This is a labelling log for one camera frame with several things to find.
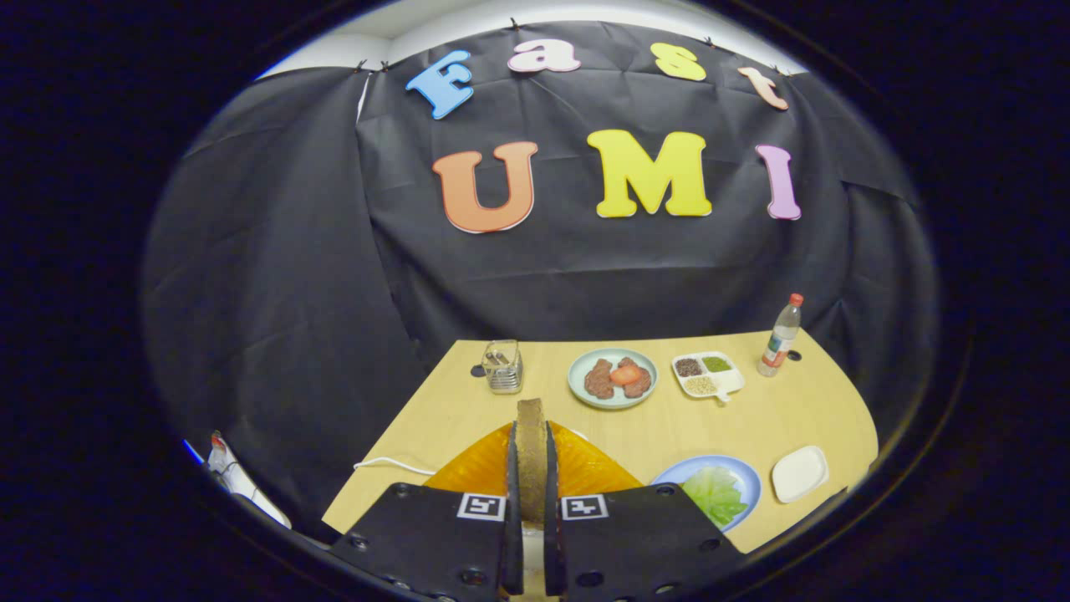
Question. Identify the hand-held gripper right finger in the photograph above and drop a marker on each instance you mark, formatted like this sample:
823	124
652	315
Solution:
552	518

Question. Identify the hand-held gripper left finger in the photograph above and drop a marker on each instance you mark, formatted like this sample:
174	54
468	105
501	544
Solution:
512	518

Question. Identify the round-topped brown bread slice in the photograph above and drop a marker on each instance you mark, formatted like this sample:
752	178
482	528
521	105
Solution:
531	451

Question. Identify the green lettuce leaf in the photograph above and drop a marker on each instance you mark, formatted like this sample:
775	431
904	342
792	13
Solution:
710	493

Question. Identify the white toaster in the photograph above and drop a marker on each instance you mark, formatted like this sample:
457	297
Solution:
533	560

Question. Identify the pale green round plate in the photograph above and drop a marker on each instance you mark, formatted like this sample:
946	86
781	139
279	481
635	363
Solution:
614	401

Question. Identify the brown meat patty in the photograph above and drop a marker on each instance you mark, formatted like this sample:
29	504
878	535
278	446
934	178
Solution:
639	385
598	378

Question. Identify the red tomato slice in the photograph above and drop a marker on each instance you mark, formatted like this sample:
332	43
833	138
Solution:
625	374

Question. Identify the blue round plate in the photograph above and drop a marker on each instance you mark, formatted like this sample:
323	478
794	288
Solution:
744	481

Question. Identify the white divided condiment dish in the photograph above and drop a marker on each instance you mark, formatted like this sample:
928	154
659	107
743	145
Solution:
727	380

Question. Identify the white square plate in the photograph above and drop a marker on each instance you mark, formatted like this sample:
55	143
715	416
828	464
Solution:
798	474

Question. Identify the white plastic object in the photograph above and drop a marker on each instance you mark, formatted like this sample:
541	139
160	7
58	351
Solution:
238	481

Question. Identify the black backdrop cloth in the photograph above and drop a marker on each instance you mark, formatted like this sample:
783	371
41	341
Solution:
334	293

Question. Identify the clear plastic bottle red cap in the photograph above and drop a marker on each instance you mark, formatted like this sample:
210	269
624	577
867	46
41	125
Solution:
779	339

